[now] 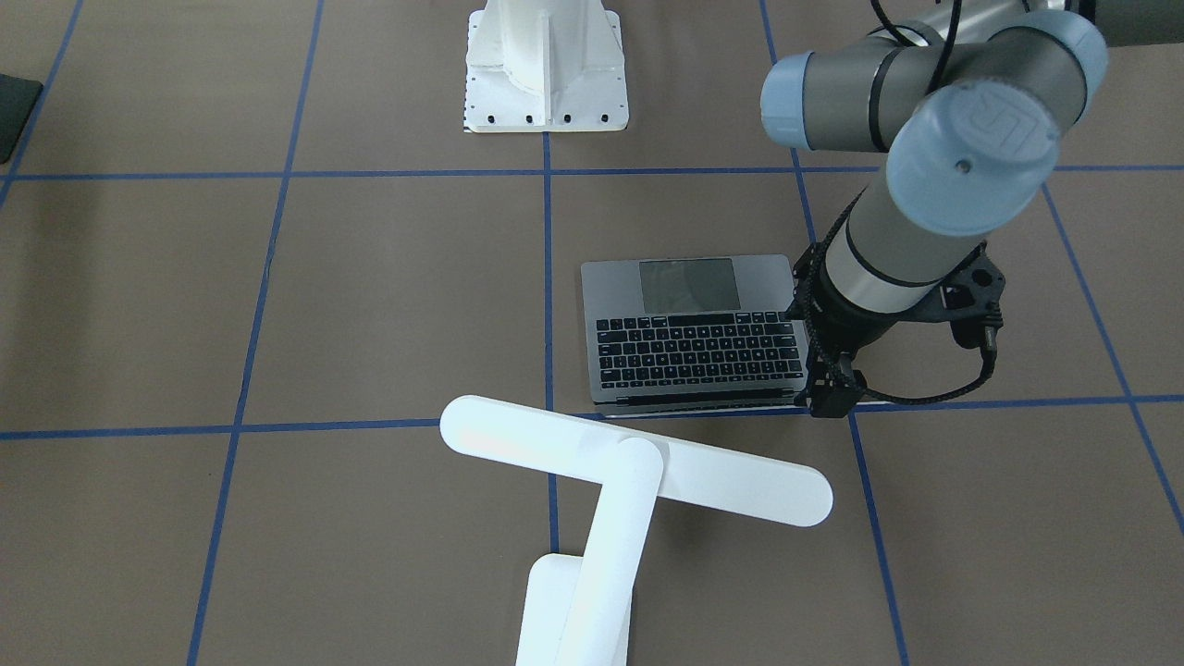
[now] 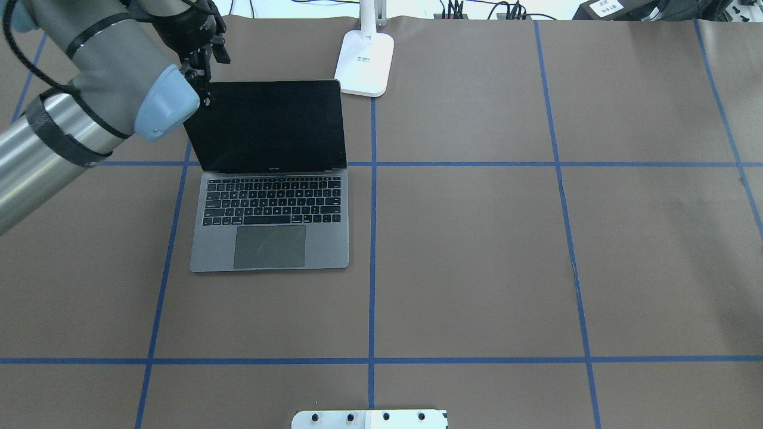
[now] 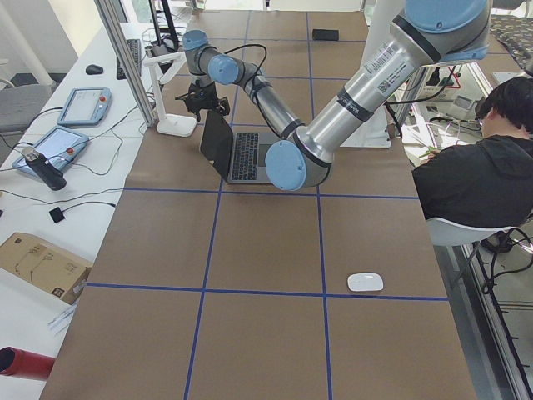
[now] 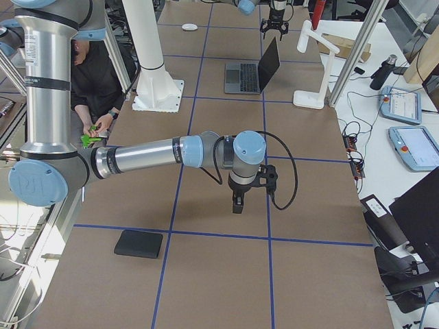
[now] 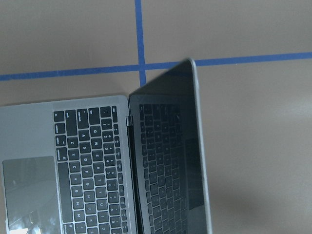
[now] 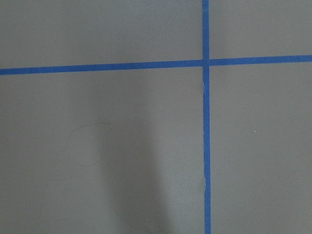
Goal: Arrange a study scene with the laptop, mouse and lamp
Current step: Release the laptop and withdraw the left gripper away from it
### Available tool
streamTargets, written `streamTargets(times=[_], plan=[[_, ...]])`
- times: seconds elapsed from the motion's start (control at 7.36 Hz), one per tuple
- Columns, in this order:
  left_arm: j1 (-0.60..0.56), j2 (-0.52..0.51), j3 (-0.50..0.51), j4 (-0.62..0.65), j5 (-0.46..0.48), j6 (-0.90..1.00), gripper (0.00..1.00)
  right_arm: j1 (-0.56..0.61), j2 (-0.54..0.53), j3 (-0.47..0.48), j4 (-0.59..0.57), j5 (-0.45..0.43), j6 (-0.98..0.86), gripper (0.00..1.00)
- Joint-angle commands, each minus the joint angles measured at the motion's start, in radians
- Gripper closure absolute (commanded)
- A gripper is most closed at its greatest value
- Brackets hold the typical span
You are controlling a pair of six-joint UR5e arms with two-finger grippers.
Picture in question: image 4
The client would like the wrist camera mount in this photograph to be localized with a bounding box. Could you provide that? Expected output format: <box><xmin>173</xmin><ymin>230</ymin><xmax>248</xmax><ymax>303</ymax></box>
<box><xmin>257</xmin><ymin>164</ymin><xmax>278</xmax><ymax>199</ymax></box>

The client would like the seated person in black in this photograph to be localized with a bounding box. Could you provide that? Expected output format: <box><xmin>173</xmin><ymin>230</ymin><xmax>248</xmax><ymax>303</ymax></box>
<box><xmin>71</xmin><ymin>40</ymin><xmax>126</xmax><ymax>144</ymax></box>

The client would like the cardboard box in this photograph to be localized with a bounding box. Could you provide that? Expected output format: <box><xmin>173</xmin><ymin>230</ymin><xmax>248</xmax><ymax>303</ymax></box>
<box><xmin>322</xmin><ymin>33</ymin><xmax>371</xmax><ymax>63</ymax></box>

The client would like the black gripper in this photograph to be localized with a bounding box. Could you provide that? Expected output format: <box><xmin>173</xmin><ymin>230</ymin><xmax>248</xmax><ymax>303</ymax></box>
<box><xmin>260</xmin><ymin>8</ymin><xmax>289</xmax><ymax>41</ymax></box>
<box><xmin>228</xmin><ymin>178</ymin><xmax>256</xmax><ymax>214</ymax></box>

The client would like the white desk lamp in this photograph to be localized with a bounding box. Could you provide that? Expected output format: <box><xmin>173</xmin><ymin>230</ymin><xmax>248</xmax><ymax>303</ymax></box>
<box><xmin>292</xmin><ymin>19</ymin><xmax>340</xmax><ymax>110</ymax></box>

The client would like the black mouse pad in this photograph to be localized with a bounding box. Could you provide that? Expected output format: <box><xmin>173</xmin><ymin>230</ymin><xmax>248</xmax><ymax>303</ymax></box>
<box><xmin>114</xmin><ymin>230</ymin><xmax>163</xmax><ymax>258</ymax></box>

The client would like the lower teach pendant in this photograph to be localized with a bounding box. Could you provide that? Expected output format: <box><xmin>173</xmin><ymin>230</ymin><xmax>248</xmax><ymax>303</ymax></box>
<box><xmin>388</xmin><ymin>125</ymin><xmax>438</xmax><ymax>172</ymax></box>

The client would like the red cylinder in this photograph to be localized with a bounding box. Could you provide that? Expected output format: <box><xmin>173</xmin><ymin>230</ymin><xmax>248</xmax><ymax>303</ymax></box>
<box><xmin>311</xmin><ymin>0</ymin><xmax>326</xmax><ymax>30</ymax></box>

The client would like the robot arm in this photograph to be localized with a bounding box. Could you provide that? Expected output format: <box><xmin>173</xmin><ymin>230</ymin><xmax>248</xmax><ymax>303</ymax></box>
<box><xmin>203</xmin><ymin>0</ymin><xmax>294</xmax><ymax>40</ymax></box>
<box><xmin>8</xmin><ymin>1</ymin><xmax>265</xmax><ymax>213</ymax></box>

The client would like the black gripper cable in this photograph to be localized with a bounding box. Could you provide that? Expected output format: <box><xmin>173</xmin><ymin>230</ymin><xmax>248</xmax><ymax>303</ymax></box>
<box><xmin>211</xmin><ymin>131</ymin><xmax>298</xmax><ymax>210</ymax></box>

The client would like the grey laptop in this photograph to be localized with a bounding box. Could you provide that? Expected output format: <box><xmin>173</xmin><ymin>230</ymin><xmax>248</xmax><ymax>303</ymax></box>
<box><xmin>224</xmin><ymin>38</ymin><xmax>280</xmax><ymax>95</ymax></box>

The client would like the upper teach pendant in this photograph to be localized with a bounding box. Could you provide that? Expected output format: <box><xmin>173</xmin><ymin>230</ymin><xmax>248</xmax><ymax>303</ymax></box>
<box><xmin>379</xmin><ymin>86</ymin><xmax>422</xmax><ymax>125</ymax></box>

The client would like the black monitor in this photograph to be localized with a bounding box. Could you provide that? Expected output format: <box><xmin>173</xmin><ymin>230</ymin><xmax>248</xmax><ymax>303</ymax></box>
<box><xmin>390</xmin><ymin>169</ymin><xmax>438</xmax><ymax>269</ymax></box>

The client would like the black water bottle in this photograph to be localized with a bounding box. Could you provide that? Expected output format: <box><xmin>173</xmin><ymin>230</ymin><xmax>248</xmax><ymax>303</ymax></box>
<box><xmin>370</xmin><ymin>54</ymin><xmax>397</xmax><ymax>90</ymax></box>

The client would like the green handled tool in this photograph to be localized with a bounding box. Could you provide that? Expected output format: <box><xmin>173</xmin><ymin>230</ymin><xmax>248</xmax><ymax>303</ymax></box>
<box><xmin>80</xmin><ymin>134</ymin><xmax>102</xmax><ymax>149</ymax></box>

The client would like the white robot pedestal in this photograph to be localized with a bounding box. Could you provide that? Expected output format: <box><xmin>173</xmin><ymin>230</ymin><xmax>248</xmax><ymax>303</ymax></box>
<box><xmin>123</xmin><ymin>0</ymin><xmax>184</xmax><ymax>112</ymax></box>

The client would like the aluminium post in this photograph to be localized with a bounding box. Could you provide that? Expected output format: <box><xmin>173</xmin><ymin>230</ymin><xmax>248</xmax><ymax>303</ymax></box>
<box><xmin>328</xmin><ymin>0</ymin><xmax>389</xmax><ymax>108</ymax></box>

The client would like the teach pendant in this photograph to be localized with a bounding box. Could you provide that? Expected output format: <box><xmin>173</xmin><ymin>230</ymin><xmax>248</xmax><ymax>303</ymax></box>
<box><xmin>388</xmin><ymin>125</ymin><xmax>438</xmax><ymax>172</ymax></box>
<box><xmin>379</xmin><ymin>86</ymin><xmax>422</xmax><ymax>125</ymax></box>

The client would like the white computer mouse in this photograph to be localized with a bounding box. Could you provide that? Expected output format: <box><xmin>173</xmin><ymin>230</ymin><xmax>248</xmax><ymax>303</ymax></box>
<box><xmin>181</xmin><ymin>23</ymin><xmax>198</xmax><ymax>32</ymax></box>

